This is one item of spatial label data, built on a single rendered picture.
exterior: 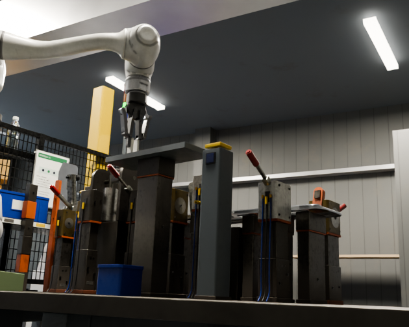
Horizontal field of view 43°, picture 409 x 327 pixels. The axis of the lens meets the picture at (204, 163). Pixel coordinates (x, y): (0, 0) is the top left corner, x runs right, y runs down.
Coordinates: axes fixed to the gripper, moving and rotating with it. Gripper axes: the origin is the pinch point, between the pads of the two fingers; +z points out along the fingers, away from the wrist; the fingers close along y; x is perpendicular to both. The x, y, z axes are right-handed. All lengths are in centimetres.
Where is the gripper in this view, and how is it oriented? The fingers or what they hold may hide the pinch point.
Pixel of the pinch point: (132, 148)
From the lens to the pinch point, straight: 182.8
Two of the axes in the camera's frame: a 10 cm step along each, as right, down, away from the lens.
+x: -6.5, 1.7, 7.4
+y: 7.6, 1.9, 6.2
